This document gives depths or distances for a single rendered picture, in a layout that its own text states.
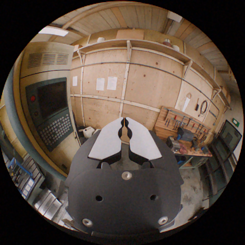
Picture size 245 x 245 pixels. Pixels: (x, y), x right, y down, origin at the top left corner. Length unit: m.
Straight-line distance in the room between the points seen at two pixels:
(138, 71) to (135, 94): 0.49
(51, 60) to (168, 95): 1.87
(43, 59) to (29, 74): 0.17
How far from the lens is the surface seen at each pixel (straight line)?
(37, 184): 1.17
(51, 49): 0.88
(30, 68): 0.79
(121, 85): 1.58
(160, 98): 1.60
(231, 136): 3.66
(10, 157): 1.77
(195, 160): 2.53
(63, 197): 1.15
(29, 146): 0.35
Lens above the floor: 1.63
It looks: 32 degrees down
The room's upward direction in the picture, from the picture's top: 9 degrees clockwise
